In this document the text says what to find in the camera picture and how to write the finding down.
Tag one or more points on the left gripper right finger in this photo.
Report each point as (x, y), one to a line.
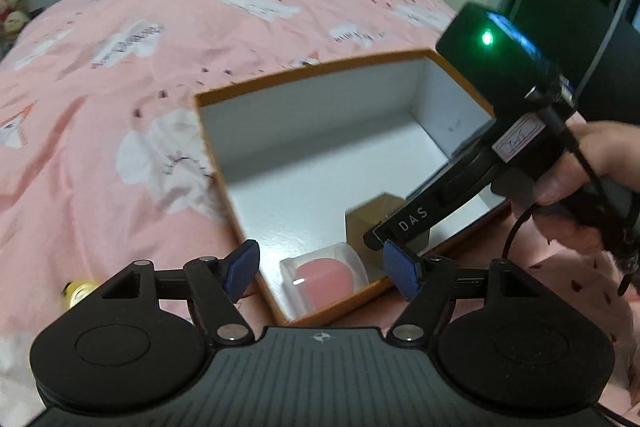
(426, 285)

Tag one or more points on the gold hexagonal box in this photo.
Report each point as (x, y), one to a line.
(387, 218)

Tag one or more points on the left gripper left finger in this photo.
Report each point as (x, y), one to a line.
(215, 285)

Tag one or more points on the pink item in clear case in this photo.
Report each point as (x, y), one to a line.
(318, 279)

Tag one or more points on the orange white cardboard box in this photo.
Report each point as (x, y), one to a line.
(295, 151)

